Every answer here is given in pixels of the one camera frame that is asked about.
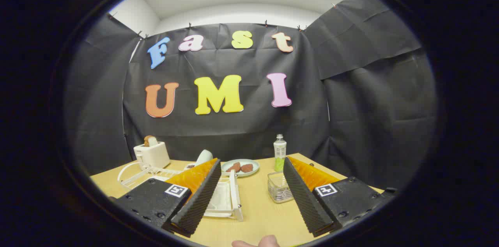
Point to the pale green food plate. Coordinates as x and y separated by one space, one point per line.
255 167

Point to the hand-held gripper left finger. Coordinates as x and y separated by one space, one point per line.
199 204

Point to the brown bread slice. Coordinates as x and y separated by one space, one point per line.
150 140

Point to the green label drink bottle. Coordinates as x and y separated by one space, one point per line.
280 153

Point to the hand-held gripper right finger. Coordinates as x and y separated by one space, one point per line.
308 204

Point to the white toaster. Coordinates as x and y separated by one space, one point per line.
154 155

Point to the reddish brown food piece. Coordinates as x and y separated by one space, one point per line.
246 168
234 167

